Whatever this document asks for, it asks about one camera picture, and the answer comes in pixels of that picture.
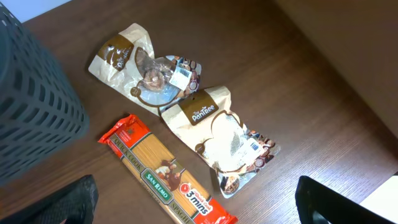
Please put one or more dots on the beige flour bag lower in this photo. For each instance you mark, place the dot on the beige flour bag lower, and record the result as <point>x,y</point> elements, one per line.
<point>205,123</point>

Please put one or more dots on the grey plastic basket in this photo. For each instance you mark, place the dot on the grey plastic basket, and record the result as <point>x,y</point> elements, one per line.
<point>40,111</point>

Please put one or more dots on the beige nut bag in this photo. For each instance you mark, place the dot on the beige nut bag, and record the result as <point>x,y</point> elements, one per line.
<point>126,63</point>

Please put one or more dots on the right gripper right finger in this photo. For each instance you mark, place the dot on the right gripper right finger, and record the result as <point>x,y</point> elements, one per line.
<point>317,203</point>

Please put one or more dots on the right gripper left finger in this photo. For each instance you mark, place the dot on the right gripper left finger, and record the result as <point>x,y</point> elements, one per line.
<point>74,203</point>

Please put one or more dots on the orange spaghetti packet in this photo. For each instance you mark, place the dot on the orange spaghetti packet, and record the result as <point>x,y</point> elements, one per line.
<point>156,168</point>

